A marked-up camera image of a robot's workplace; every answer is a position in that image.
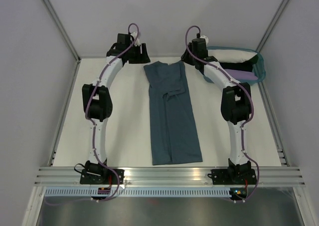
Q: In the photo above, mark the aluminium front rail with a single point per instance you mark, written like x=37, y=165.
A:
x=169, y=177

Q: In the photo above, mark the blue-grey t shirt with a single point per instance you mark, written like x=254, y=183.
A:
x=174, y=138

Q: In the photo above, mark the teal plastic basket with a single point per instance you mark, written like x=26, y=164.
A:
x=258, y=67

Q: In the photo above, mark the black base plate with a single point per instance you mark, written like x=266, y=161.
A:
x=108, y=178
x=225, y=177

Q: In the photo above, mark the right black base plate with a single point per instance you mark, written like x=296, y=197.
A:
x=225, y=177

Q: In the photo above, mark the white rolled t shirt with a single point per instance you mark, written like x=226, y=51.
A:
x=233, y=56

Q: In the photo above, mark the right aluminium frame post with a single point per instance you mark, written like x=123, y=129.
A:
x=271, y=26

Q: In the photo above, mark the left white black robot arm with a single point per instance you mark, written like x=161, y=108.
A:
x=98, y=106

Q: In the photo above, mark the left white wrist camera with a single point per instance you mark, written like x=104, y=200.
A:
x=135, y=38

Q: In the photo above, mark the purple rolled t shirt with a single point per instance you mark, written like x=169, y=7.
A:
x=242, y=75

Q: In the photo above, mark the black rolled t shirt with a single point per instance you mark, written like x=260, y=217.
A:
x=243, y=66

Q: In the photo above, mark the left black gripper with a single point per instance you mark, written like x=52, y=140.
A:
x=141, y=59

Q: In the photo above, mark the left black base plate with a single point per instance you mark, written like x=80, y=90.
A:
x=108, y=178

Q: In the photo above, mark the aluminium frame post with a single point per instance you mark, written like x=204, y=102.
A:
x=271, y=26
x=54, y=16

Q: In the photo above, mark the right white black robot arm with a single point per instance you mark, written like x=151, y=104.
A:
x=236, y=110

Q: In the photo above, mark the left aluminium frame post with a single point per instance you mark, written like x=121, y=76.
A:
x=54, y=16

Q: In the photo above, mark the light blue cable duct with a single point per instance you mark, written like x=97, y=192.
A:
x=139, y=192

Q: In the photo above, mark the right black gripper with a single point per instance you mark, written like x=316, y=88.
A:
x=185, y=58

